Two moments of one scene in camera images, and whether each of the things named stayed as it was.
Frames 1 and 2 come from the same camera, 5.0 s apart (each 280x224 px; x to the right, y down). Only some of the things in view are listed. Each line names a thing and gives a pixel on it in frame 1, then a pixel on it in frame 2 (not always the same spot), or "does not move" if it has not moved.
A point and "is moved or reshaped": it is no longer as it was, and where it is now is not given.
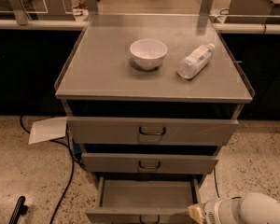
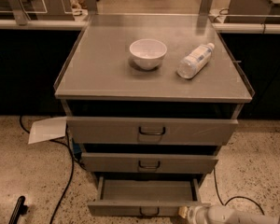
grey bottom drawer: x=145 y=200 is moved or reshaped
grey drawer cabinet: x=152 y=94 does not move
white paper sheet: x=47 y=130 does not move
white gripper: x=217 y=213 -> x=198 y=214
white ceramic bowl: x=147 y=53 does not move
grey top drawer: x=151 y=131 does not move
